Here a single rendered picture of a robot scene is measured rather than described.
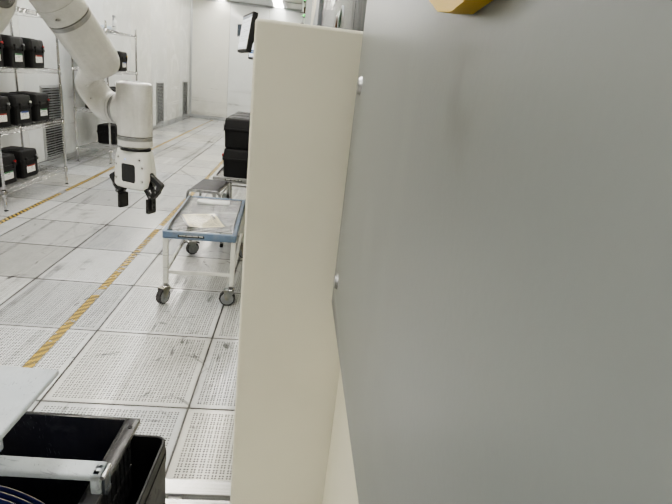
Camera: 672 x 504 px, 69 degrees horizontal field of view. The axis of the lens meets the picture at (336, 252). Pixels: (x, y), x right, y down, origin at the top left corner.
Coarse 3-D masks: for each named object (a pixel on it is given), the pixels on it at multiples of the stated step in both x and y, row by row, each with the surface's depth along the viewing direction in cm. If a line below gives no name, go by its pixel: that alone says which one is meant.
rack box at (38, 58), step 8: (24, 40) 459; (32, 40) 464; (40, 40) 481; (32, 48) 463; (40, 48) 480; (24, 56) 464; (32, 56) 466; (40, 56) 481; (32, 64) 468; (40, 64) 483
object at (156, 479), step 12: (132, 444) 63; (144, 444) 63; (156, 444) 63; (132, 456) 63; (144, 456) 63; (156, 456) 59; (132, 468) 64; (144, 468) 64; (156, 468) 59; (132, 480) 64; (144, 480) 64; (156, 480) 59; (132, 492) 65; (144, 492) 54; (156, 492) 60
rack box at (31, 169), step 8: (8, 152) 458; (16, 152) 458; (24, 152) 464; (32, 152) 477; (16, 160) 460; (24, 160) 464; (32, 160) 476; (16, 168) 463; (24, 168) 466; (32, 168) 479; (16, 176) 465; (24, 176) 468
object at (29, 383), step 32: (0, 384) 45; (32, 384) 46; (0, 416) 41; (32, 416) 56; (64, 416) 56; (96, 416) 57; (0, 448) 47; (32, 448) 58; (64, 448) 58; (96, 448) 58; (128, 448) 58; (0, 480) 59; (32, 480) 59; (64, 480) 59; (96, 480) 46; (128, 480) 59
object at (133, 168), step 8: (120, 152) 125; (128, 152) 124; (136, 152) 123; (144, 152) 124; (152, 152) 126; (120, 160) 125; (128, 160) 124; (136, 160) 123; (144, 160) 123; (152, 160) 126; (120, 168) 126; (128, 168) 125; (136, 168) 124; (144, 168) 124; (152, 168) 126; (120, 176) 127; (128, 176) 125; (136, 176) 125; (144, 176) 124; (120, 184) 127; (128, 184) 126; (136, 184) 125; (144, 184) 125; (152, 184) 129
